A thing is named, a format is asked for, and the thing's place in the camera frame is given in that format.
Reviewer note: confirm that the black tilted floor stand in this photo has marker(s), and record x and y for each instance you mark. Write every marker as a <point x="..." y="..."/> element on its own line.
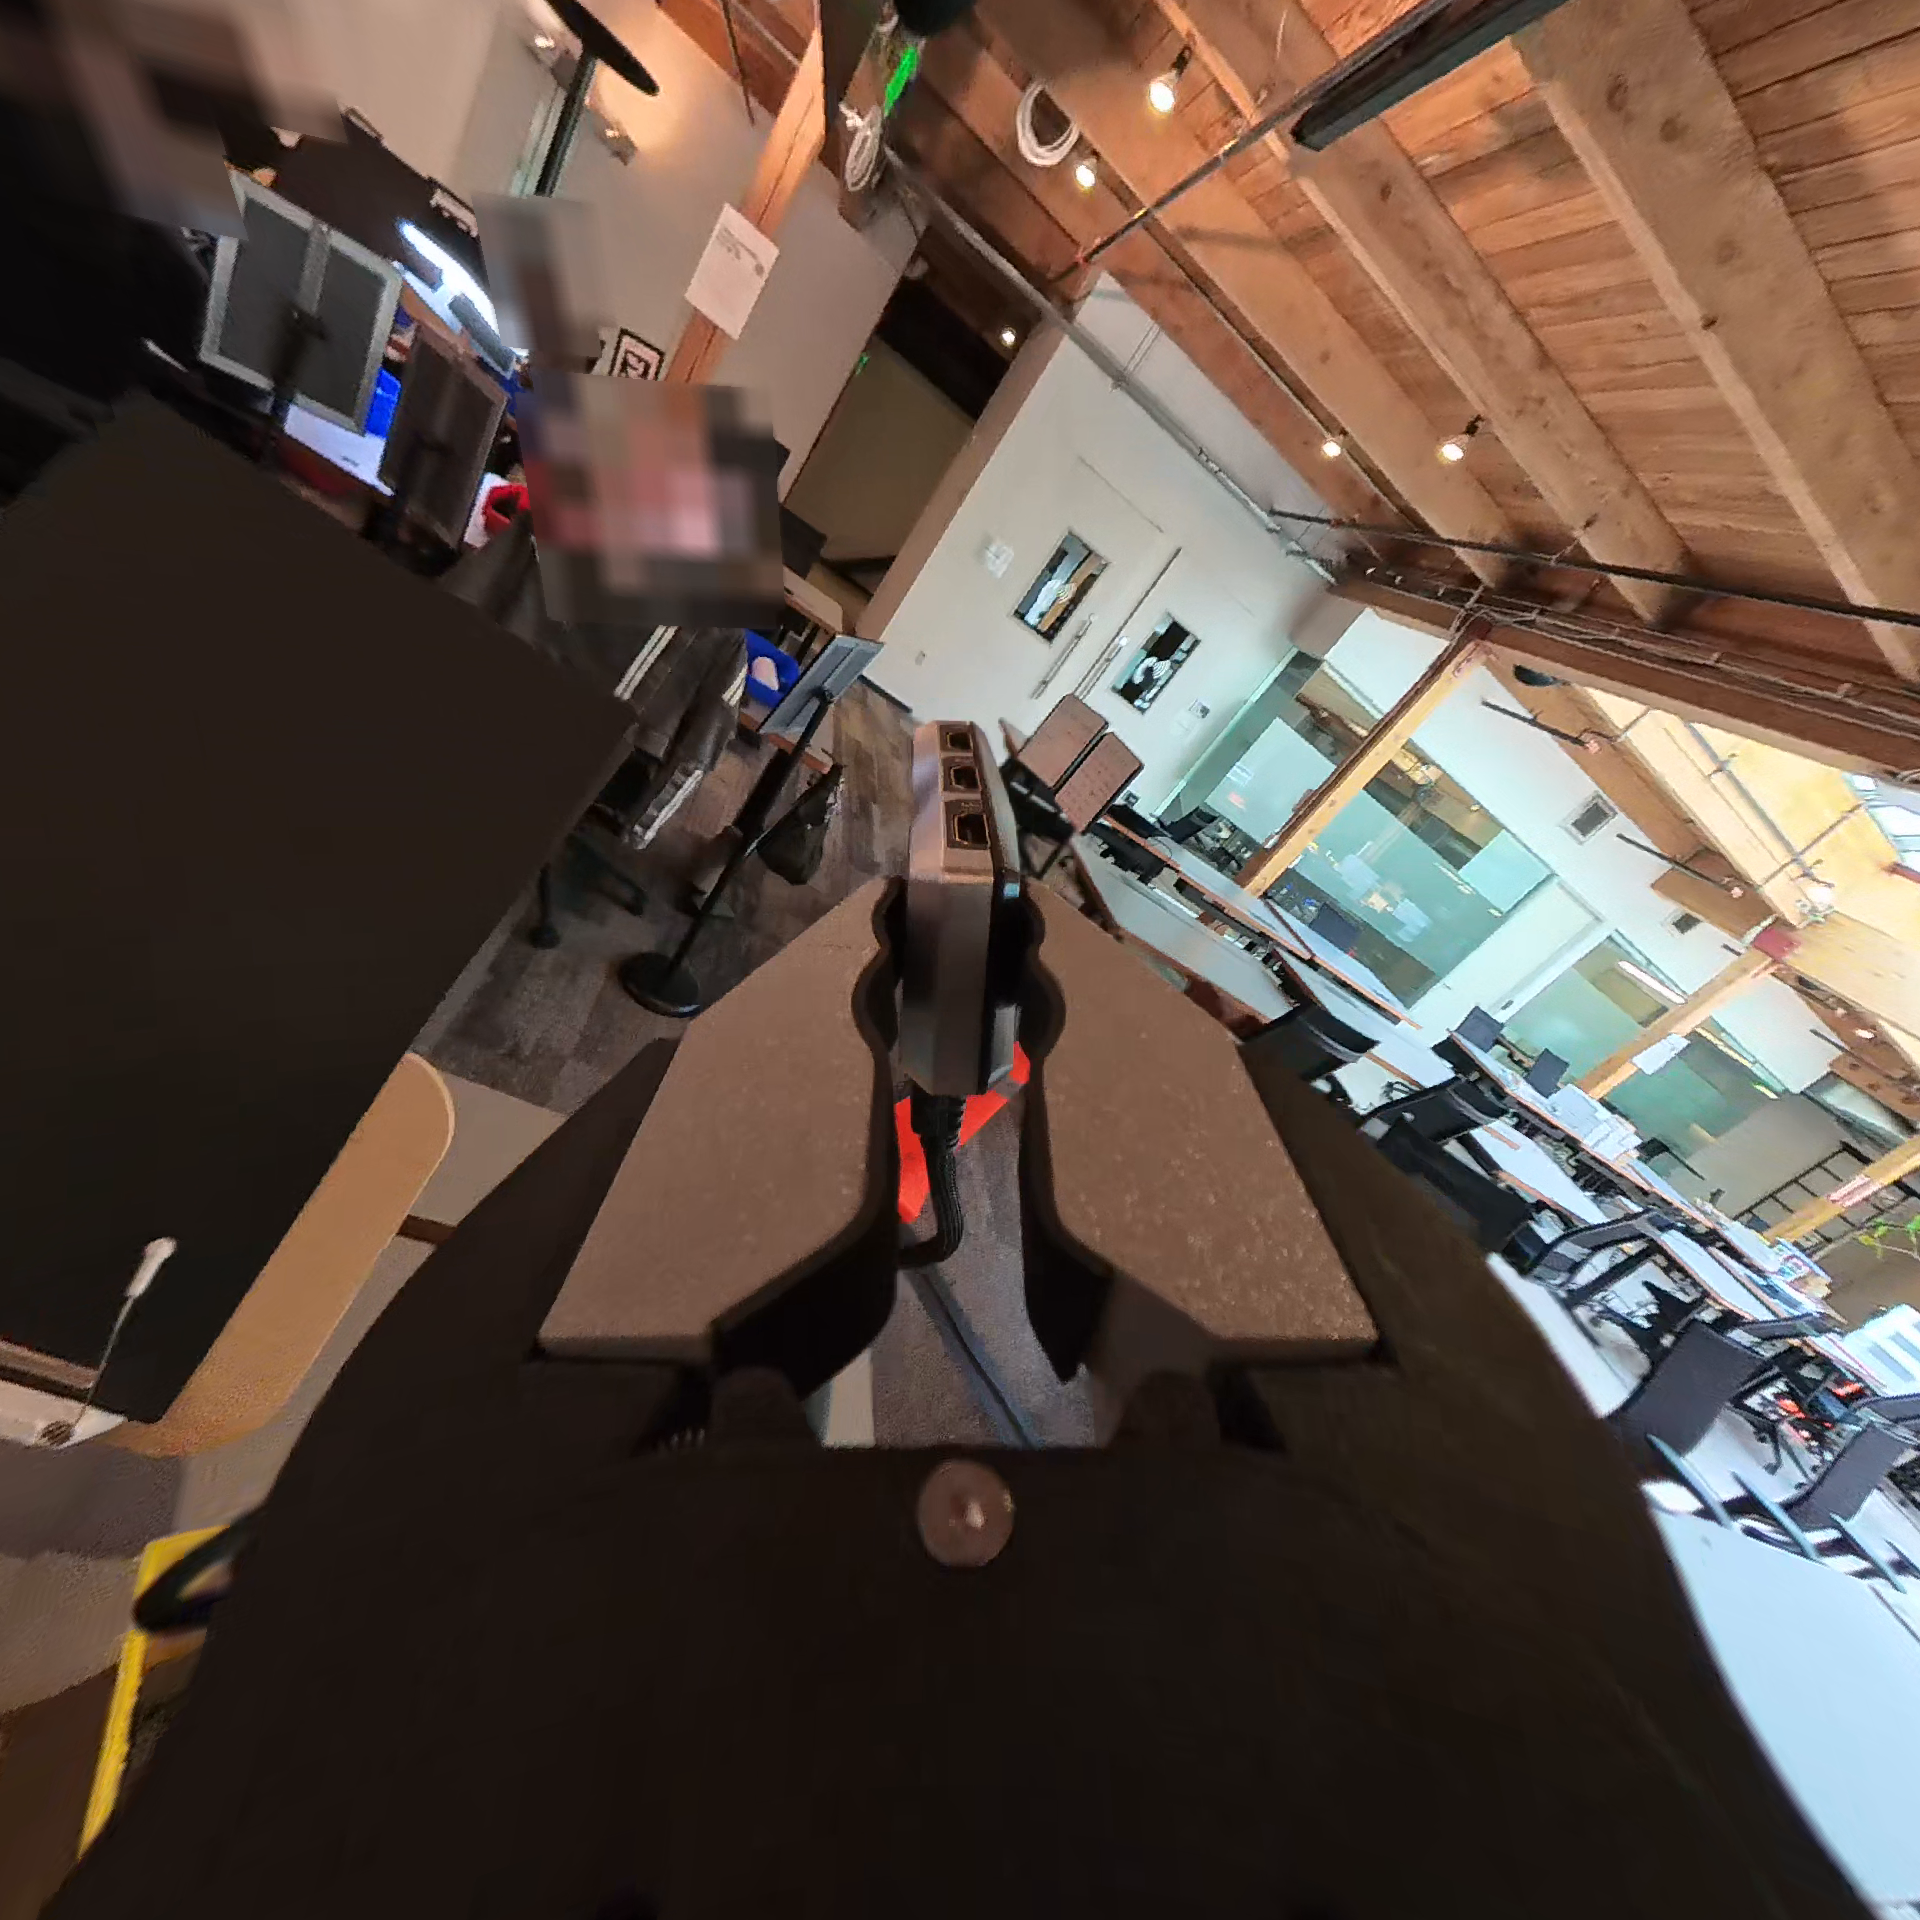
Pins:
<point x="818" y="674"/>

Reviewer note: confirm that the grey panel on stand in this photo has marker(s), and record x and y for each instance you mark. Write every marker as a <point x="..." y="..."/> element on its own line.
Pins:
<point x="301" y="301"/>
<point x="442" y="434"/>

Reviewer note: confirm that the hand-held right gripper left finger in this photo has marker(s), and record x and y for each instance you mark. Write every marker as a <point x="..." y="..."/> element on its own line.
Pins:
<point x="734" y="1170"/>

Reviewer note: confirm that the framed wall picture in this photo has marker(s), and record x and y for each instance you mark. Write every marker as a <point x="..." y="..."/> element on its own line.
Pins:
<point x="1062" y="586"/>
<point x="1154" y="663"/>

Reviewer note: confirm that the white tethered pin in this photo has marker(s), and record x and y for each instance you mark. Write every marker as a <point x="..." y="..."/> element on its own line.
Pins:
<point x="154" y="1262"/>

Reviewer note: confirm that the metal hdmi port hub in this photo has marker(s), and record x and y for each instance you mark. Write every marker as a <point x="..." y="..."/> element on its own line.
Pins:
<point x="953" y="930"/>

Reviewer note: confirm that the white paper sign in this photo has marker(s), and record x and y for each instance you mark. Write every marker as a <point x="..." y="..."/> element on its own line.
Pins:
<point x="732" y="270"/>

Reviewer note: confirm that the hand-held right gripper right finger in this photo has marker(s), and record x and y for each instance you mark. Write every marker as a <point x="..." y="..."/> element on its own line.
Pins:
<point x="1185" y="1170"/>

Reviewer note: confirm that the yellow plastic bin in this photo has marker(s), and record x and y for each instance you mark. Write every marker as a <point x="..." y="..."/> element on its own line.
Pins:
<point x="113" y="1724"/>

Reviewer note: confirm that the black board on white stand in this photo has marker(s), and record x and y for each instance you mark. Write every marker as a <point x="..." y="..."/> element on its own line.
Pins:
<point x="271" y="825"/>

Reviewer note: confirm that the row of black office chairs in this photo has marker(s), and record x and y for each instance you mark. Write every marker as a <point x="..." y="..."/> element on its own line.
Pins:
<point x="1680" y="1381"/>

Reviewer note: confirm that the orange traffic cone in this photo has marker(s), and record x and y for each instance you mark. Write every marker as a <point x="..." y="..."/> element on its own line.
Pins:
<point x="998" y="1096"/>

